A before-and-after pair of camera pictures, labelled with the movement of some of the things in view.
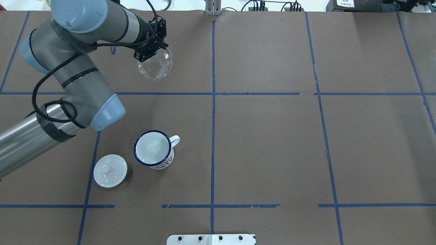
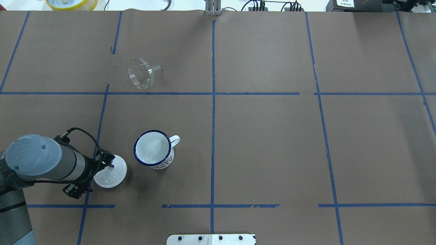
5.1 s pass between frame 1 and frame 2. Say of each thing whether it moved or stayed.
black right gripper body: moved
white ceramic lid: stayed
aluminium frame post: stayed
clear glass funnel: moved
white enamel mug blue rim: stayed
